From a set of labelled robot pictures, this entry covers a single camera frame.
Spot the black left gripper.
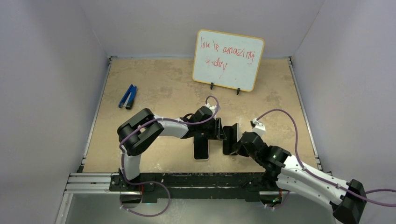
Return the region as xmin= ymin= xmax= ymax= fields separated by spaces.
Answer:
xmin=197 ymin=118 xmax=226 ymax=140

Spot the black phone case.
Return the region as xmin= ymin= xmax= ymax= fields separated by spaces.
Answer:
xmin=222 ymin=137 xmax=238 ymax=155

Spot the purple phone black screen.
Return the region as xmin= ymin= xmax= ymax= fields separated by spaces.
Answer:
xmin=193 ymin=137 xmax=209 ymax=161

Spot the clear white phone case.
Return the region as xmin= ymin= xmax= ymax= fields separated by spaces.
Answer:
xmin=193 ymin=137 xmax=210 ymax=161

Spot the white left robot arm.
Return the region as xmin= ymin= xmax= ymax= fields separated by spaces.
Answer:
xmin=117 ymin=104 xmax=227 ymax=191

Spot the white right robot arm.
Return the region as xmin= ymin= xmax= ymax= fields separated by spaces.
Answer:
xmin=223 ymin=124 xmax=366 ymax=224

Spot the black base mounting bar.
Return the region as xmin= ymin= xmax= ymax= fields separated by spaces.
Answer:
xmin=109 ymin=172 xmax=287 ymax=206

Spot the whiteboard with red writing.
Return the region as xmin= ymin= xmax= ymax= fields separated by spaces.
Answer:
xmin=192 ymin=29 xmax=265 ymax=92

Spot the blue and black stapler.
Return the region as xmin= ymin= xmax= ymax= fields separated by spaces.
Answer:
xmin=118 ymin=84 xmax=137 ymax=110

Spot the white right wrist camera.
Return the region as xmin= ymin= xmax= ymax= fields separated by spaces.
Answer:
xmin=250 ymin=118 xmax=266 ymax=137

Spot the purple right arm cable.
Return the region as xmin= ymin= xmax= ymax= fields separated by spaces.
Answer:
xmin=255 ymin=109 xmax=396 ymax=208

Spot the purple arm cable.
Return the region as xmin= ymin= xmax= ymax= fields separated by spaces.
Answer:
xmin=255 ymin=109 xmax=396 ymax=208
xmin=118 ymin=95 xmax=221 ymax=186

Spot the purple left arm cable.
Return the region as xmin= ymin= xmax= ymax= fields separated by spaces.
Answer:
xmin=118 ymin=95 xmax=221 ymax=186

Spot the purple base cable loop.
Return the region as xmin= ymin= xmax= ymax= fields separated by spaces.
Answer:
xmin=119 ymin=181 xmax=172 ymax=217

